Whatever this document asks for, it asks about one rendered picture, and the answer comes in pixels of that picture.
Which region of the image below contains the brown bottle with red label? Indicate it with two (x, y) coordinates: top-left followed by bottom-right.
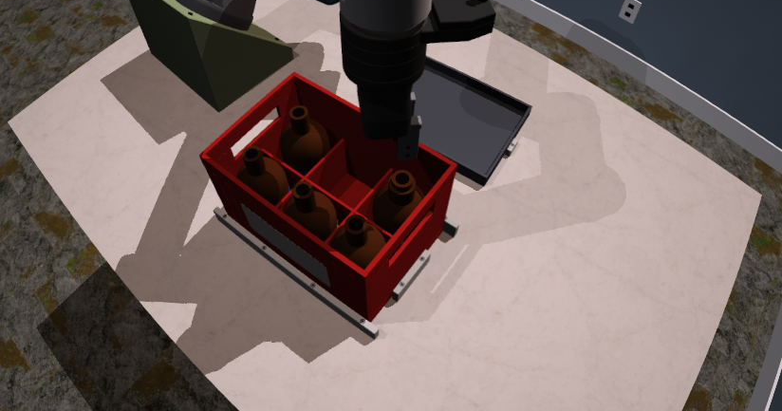
(373, 170), (425, 235)

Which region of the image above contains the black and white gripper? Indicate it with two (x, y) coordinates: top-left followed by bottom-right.
(340, 0), (495, 160)

